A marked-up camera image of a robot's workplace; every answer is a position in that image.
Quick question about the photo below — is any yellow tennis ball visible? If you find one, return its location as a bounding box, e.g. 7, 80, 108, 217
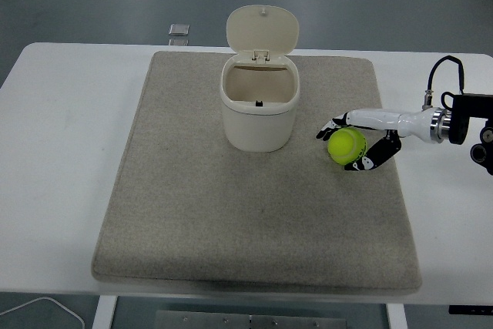
327, 126, 367, 165

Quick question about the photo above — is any grey metal plate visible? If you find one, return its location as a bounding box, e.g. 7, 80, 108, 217
153, 309, 347, 329

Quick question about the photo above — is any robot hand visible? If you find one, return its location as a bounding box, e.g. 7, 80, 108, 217
316, 108, 434, 173

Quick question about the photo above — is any cream plastic bin with lid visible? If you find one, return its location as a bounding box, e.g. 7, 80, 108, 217
219, 4, 300, 153

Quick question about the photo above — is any beige fabric mat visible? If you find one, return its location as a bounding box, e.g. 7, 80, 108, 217
90, 50, 423, 294

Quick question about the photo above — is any black table control panel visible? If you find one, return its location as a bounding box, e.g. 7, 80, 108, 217
448, 305, 493, 315

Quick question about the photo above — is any white cable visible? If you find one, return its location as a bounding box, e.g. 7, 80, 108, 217
0, 297, 86, 329

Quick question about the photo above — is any white table leg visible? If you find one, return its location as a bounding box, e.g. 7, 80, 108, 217
384, 302, 408, 329
92, 295, 119, 329

